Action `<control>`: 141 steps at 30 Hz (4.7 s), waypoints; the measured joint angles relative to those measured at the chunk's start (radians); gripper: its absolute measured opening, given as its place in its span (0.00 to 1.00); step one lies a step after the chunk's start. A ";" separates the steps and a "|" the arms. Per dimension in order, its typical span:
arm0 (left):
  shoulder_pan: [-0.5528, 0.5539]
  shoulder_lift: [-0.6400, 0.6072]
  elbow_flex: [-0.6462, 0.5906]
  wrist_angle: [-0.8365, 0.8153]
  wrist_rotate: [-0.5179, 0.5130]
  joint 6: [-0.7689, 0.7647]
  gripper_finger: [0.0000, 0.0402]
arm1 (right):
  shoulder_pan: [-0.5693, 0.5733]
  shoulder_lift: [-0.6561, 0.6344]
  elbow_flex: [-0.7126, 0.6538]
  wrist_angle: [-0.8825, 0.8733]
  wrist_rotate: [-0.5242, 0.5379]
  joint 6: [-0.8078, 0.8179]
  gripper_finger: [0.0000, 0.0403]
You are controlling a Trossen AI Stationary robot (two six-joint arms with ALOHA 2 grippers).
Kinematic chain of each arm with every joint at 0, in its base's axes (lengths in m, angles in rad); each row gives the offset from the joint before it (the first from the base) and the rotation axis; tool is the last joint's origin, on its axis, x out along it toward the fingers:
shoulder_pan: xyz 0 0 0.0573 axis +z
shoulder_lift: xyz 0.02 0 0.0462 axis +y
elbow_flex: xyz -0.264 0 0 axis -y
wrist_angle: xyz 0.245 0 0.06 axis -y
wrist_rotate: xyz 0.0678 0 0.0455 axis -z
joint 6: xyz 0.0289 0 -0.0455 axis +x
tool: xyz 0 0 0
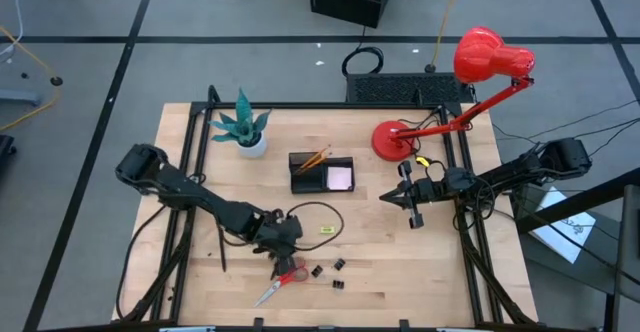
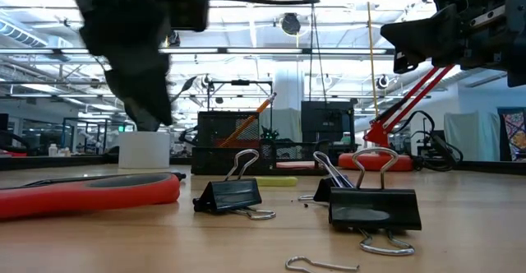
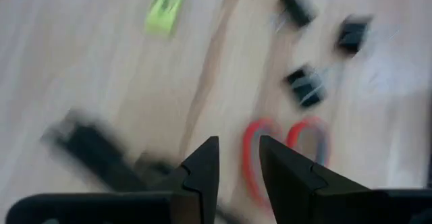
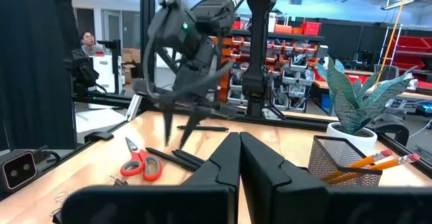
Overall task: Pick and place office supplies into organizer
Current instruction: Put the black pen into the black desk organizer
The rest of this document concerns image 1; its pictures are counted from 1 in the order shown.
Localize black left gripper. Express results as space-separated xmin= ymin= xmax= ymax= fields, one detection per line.
xmin=252 ymin=214 xmax=305 ymax=281

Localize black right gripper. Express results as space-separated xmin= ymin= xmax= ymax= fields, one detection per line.
xmin=378 ymin=160 xmax=447 ymax=230

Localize red-handled scissors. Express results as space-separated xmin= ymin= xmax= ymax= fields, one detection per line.
xmin=253 ymin=265 xmax=310 ymax=308

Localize black mesh desk organizer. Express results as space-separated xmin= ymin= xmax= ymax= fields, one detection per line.
xmin=288 ymin=151 xmax=356 ymax=195

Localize pink sticky note pad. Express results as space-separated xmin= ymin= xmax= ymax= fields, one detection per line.
xmin=327 ymin=166 xmax=354 ymax=191

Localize black perforated metal panel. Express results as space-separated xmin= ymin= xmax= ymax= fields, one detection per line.
xmin=344 ymin=71 xmax=476 ymax=106

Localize white plant pot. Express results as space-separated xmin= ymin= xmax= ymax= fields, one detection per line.
xmin=237 ymin=131 xmax=268 ymax=159

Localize green snake plant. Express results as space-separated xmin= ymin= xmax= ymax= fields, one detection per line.
xmin=208 ymin=87 xmax=273 ymax=148

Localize red desk lamp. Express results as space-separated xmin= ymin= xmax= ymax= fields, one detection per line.
xmin=371 ymin=25 xmax=536 ymax=163

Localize white printed sheet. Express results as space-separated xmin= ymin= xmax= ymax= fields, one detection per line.
xmin=529 ymin=186 xmax=597 ymax=264

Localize black diagonal beam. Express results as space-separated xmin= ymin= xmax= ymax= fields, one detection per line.
xmin=514 ymin=166 xmax=640 ymax=233

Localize black computer tower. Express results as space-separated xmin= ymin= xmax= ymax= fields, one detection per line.
xmin=309 ymin=0 xmax=399 ymax=29

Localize black chair wheel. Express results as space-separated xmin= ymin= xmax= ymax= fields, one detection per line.
xmin=0 ymin=134 xmax=17 ymax=169

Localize grey metal furniture foot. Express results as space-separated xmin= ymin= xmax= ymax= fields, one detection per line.
xmin=0 ymin=89 xmax=42 ymax=107

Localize black left wrist camera cable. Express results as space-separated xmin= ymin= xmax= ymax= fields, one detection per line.
xmin=287 ymin=200 xmax=346 ymax=252

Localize black coiled floor cable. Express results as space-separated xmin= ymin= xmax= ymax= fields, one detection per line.
xmin=341 ymin=45 xmax=385 ymax=78

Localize yellow cable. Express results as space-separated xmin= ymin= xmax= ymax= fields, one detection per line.
xmin=0 ymin=24 xmax=62 ymax=133
xmin=430 ymin=0 xmax=466 ymax=69

